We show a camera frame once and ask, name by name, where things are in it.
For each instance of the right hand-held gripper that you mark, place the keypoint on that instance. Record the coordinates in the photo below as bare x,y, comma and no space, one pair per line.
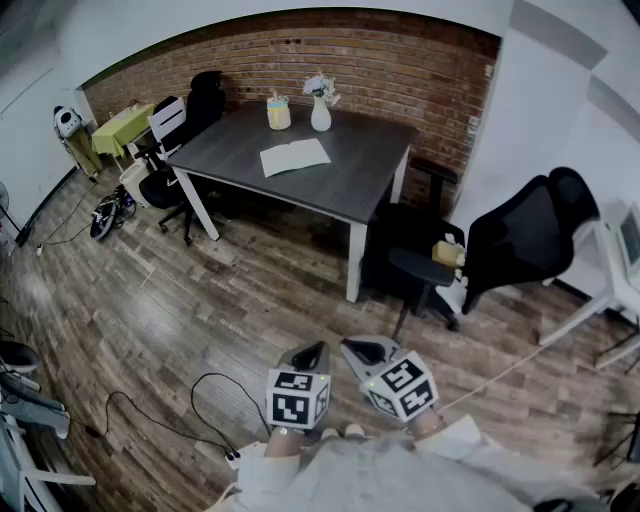
405,380

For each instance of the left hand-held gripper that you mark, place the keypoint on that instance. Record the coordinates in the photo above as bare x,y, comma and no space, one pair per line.
287,407

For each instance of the notebook with blue cover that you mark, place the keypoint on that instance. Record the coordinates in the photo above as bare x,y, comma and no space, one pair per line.
295,156

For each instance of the person's right forearm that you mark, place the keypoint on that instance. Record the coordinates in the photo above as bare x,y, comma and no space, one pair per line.
427,425

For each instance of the person's left forearm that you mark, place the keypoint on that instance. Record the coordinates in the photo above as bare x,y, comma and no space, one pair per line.
282,442

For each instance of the person's right shoe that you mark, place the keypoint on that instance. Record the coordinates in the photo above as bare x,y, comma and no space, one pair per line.
354,431

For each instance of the person's shoe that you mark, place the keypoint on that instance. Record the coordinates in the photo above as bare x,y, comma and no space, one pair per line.
330,434
354,431

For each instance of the person's left shoe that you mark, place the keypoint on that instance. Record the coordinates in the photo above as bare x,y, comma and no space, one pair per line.
330,434

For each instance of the white crumpled paper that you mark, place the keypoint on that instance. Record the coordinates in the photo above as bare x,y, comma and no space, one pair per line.
452,300

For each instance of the person's light shirt torso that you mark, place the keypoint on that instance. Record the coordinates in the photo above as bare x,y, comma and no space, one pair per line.
375,475

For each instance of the white power strip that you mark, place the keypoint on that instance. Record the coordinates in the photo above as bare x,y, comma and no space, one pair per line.
234,457

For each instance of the yellow tissue box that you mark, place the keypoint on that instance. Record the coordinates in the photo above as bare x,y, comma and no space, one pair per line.
445,252

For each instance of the thin pale stick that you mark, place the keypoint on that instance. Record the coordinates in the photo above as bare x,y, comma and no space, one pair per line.
147,278

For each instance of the dark table with white legs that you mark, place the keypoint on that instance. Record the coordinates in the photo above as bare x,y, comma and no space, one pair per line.
360,170

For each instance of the black mesh office chair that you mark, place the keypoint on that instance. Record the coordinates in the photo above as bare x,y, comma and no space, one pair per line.
525,235

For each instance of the white vase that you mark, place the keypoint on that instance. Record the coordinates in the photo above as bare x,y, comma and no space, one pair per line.
320,120

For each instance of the black wheeled board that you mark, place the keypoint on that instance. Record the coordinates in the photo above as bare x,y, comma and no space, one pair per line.
102,220

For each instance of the white waste bin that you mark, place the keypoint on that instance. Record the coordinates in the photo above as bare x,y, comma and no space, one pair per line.
134,182

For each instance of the white desk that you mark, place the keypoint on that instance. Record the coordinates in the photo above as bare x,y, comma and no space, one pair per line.
605,260

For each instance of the black tripod stand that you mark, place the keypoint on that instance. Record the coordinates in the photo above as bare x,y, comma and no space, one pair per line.
634,440

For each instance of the pale blue flower bouquet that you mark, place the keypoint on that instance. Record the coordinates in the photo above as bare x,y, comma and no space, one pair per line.
317,86

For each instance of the black high-back headrest chair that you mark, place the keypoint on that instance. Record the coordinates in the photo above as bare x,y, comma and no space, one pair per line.
205,105

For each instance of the grey monitor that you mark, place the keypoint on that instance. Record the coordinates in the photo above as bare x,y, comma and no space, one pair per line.
632,240

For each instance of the dark round stool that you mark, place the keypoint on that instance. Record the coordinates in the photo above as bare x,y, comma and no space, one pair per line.
20,357

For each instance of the green-cloth side table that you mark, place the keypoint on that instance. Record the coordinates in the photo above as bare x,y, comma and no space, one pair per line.
117,130

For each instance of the beige hanging garment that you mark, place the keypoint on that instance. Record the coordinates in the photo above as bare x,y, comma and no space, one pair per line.
85,152

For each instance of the white round device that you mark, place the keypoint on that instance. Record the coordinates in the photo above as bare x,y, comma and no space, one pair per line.
67,120

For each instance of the white wall socket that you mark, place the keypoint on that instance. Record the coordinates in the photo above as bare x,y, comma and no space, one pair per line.
475,125
489,70

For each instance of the white frame rack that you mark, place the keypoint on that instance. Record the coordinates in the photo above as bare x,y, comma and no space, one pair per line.
60,479

